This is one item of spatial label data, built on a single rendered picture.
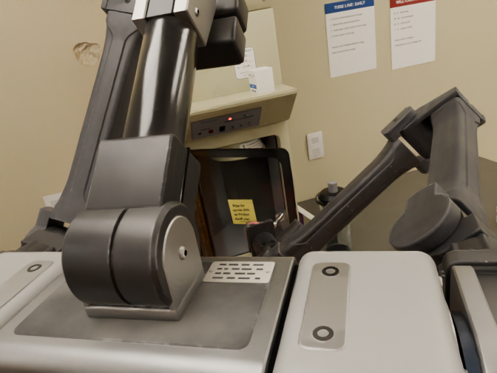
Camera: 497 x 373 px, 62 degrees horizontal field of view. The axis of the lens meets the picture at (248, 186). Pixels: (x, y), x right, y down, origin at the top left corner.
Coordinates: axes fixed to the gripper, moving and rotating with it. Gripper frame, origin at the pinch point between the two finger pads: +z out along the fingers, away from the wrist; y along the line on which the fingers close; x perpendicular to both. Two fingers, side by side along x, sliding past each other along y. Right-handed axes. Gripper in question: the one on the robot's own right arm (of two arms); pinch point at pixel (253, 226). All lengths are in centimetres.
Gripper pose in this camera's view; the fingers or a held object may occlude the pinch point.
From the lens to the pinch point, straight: 108.7
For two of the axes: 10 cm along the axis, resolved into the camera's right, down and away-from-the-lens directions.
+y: -1.6, -9.1, -3.7
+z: -2.7, -3.2, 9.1
